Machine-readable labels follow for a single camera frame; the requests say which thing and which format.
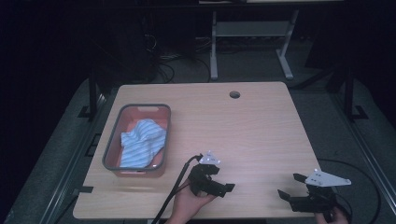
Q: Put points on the pink basket with grey rim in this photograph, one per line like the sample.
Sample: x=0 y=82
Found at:
x=159 y=115

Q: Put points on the grey metal desk frame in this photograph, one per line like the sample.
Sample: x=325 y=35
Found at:
x=249 y=29

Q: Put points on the person's left hand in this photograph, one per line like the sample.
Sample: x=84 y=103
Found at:
x=186 y=203

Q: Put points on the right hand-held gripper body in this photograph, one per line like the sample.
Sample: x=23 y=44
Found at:
x=317 y=194

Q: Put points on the blue white striped cloth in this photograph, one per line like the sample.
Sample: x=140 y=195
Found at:
x=141 y=144

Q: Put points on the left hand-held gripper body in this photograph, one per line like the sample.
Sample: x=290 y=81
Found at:
x=199 y=182

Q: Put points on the aluminium frame rail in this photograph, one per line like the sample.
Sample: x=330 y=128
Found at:
x=71 y=161
x=367 y=155

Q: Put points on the black metal stand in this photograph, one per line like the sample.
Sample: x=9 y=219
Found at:
x=92 y=93
x=349 y=93

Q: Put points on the person's right hand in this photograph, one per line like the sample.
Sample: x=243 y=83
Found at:
x=337 y=217

